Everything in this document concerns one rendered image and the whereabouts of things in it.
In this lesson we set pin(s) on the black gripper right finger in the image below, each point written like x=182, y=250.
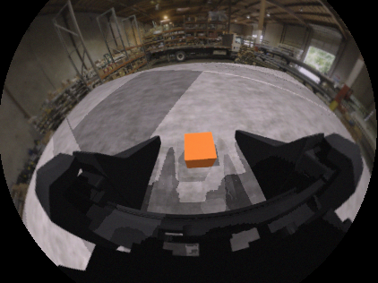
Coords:
x=271, y=161

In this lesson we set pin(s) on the orange block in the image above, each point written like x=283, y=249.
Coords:
x=199, y=150

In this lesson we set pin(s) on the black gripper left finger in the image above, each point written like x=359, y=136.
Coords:
x=128, y=172

